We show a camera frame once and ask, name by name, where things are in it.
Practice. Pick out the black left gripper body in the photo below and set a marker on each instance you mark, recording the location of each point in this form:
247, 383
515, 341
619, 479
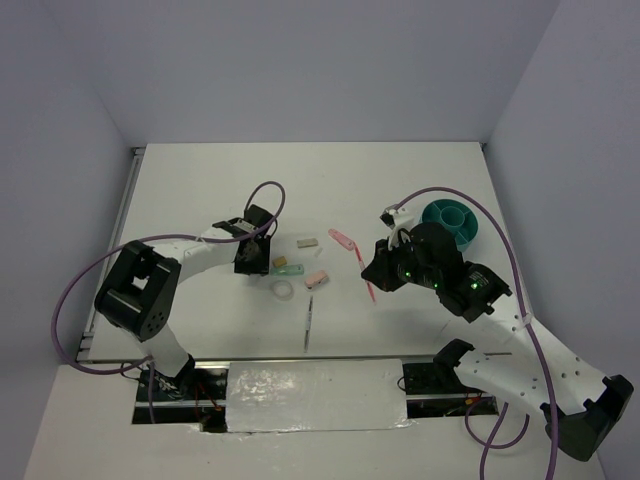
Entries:
260, 260

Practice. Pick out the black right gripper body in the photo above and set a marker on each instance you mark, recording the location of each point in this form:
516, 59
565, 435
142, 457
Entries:
397, 265

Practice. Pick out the clear ballpoint pen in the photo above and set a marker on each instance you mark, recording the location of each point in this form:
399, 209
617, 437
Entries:
308, 325

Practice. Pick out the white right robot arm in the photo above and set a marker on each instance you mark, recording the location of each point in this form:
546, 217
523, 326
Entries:
542, 376

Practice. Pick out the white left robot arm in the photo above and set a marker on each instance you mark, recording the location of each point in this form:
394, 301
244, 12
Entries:
138, 293

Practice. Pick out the yellow eraser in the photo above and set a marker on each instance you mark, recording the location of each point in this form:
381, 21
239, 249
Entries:
279, 261

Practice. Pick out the green correction tape dispenser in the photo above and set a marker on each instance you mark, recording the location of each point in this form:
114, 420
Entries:
288, 270

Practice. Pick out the clear tape roll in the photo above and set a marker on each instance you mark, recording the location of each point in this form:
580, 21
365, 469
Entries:
283, 290

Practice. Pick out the grey rectangular eraser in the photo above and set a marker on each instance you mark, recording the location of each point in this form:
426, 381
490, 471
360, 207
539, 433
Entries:
307, 243

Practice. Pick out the pink correction tape dispenser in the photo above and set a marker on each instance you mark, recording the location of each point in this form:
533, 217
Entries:
342, 239

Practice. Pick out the teal round desk organizer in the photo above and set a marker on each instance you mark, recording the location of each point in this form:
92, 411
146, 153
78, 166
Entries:
456, 218

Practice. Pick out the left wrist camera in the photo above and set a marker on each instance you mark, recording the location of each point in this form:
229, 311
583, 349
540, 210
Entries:
236, 227

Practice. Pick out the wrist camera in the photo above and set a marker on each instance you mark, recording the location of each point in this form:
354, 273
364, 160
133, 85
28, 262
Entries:
397, 218
236, 227

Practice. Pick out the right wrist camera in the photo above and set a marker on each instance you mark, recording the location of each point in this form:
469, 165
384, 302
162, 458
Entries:
397, 218

